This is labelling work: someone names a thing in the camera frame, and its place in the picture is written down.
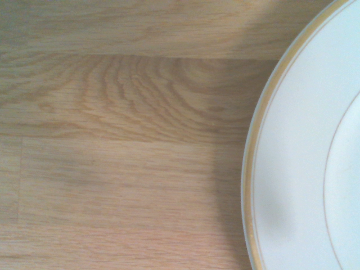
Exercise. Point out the white plate with gold rim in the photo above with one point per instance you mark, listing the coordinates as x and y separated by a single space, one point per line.
306 146

